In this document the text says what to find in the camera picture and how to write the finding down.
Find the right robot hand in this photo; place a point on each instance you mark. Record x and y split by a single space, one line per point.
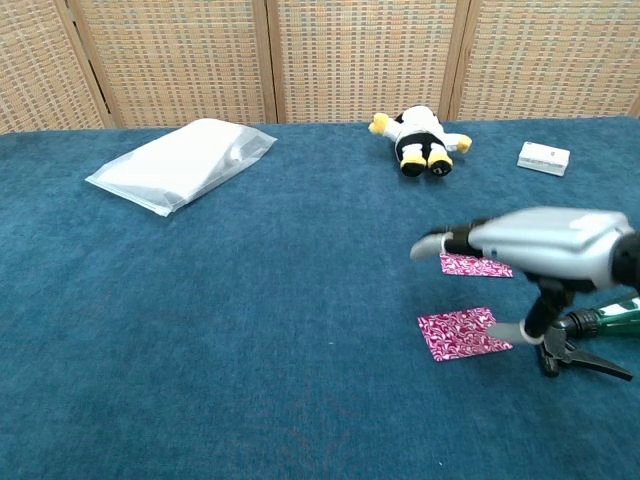
550 245

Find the green spray bottle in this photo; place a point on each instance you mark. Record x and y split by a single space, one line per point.
582 322

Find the small white box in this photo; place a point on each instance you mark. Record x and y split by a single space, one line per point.
542 157

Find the penguin plush toy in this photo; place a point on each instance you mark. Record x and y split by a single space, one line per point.
420 135

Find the woven bamboo screen panel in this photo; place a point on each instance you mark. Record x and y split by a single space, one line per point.
365 60
40 65
175 60
550 60

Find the blue felt table mat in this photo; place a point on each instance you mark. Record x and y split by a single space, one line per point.
200 325

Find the white plastic zip bag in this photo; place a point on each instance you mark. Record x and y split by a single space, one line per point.
175 165

